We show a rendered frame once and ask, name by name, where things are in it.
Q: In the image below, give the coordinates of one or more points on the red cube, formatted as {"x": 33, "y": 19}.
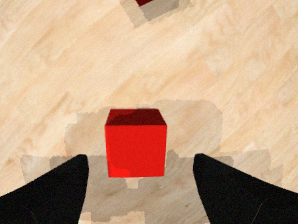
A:
{"x": 135, "y": 143}
{"x": 142, "y": 2}

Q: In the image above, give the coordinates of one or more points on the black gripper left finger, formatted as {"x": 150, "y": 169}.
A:
{"x": 53, "y": 198}

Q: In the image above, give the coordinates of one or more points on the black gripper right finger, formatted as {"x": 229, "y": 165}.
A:
{"x": 233, "y": 197}

